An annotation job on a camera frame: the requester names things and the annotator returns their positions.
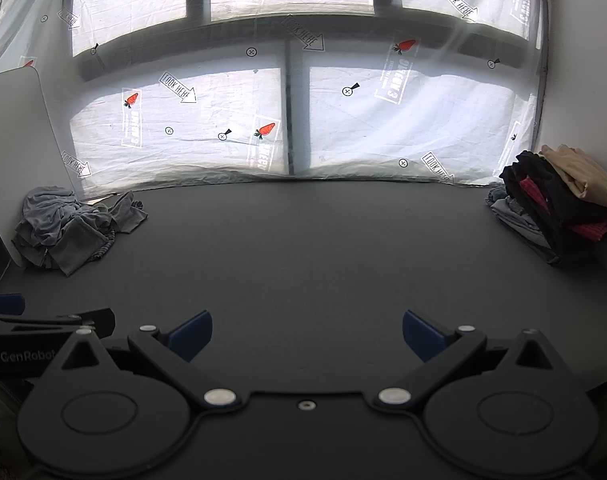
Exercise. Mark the crumpled blue-grey garment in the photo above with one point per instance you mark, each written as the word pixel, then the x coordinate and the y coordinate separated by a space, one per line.
pixel 48 227

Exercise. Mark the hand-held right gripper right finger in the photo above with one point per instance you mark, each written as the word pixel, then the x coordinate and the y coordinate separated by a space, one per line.
pixel 423 334

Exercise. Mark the window frame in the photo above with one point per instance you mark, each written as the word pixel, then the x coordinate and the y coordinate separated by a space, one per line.
pixel 253 27

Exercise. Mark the stack of folded clothes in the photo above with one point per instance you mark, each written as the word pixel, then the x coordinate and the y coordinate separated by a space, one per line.
pixel 558 210

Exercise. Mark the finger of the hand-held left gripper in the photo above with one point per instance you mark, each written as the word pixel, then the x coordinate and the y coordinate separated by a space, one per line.
pixel 43 322
pixel 3 303

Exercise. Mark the folded grey garment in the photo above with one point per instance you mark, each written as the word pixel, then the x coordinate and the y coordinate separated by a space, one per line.
pixel 516 222

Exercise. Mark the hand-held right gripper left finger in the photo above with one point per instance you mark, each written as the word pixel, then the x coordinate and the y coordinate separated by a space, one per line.
pixel 191 334

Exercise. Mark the printed white translucent sheet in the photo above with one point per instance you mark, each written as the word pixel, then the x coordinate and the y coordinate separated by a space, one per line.
pixel 383 120

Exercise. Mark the crumpled dark grey garment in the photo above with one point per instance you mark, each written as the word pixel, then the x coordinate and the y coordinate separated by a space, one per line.
pixel 126 212

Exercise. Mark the folded red garment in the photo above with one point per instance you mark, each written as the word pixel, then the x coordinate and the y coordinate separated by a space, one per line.
pixel 536 192

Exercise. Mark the folded tan garment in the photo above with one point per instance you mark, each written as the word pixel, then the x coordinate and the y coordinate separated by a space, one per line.
pixel 581 175

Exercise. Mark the white board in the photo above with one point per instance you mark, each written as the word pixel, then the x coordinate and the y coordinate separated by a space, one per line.
pixel 18 160

